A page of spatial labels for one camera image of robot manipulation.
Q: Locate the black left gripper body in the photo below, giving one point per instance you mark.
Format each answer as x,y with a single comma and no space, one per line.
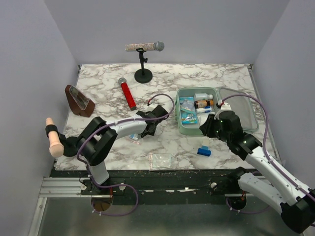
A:
152,132

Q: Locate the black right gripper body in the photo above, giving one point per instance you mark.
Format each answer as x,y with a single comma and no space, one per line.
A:
213,129

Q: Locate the blue white bandage roll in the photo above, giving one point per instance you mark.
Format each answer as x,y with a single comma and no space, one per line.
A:
204,110

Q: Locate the clear gauze pouch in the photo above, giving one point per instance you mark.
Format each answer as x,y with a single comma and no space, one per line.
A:
202,118

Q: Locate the cotton swab packet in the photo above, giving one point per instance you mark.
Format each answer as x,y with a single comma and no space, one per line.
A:
187,118

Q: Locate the alcohol wipes bag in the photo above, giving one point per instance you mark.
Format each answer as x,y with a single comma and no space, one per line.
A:
135,138

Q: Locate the brown medicine bottle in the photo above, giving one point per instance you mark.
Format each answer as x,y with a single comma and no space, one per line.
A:
203,103

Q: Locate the white plastic bottle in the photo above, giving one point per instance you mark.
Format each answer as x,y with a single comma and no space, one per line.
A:
203,96

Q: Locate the small teal zip bag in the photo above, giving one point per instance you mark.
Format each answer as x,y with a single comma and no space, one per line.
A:
187,106

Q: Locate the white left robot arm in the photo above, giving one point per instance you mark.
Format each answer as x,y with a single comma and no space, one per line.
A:
97,139

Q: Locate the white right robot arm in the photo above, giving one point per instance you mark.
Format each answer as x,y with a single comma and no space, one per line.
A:
288,196

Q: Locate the blue white toy brick stack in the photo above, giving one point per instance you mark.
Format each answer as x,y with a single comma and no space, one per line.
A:
204,149

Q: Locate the black microphone stand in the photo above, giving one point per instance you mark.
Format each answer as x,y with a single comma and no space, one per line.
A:
142,75

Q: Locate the red microphone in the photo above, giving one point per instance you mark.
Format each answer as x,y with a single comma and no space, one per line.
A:
131,103

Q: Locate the clear bag of masks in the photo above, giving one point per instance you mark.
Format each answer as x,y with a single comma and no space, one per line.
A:
159,161

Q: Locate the glitter microphone on stand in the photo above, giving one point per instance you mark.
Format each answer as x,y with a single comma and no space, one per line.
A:
151,46

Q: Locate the brown metronome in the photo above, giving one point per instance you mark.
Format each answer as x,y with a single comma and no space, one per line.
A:
79,104

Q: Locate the black round stand base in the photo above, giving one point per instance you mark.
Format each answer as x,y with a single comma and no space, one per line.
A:
69,144

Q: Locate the beige microphone on stand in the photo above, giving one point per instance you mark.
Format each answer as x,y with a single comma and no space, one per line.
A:
56,148

